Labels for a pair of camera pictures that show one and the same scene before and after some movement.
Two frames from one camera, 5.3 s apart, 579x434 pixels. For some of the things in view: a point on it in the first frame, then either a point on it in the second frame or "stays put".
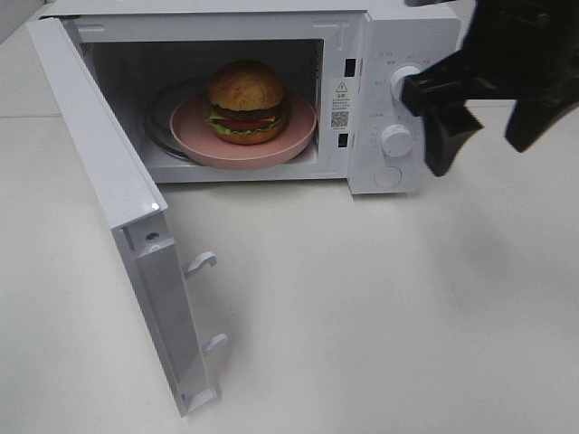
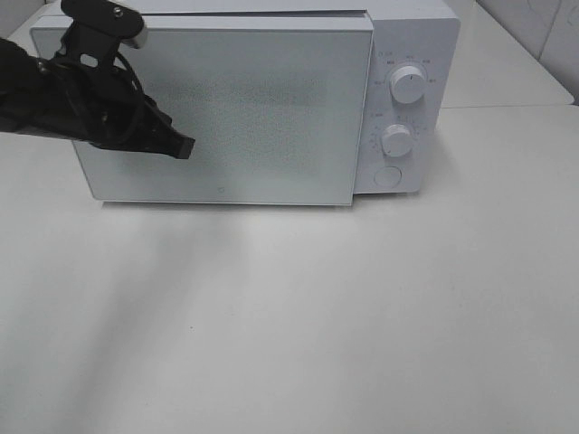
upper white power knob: (397, 79) stays put
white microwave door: (139, 218) to (276, 108)
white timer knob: (396, 140) stays put
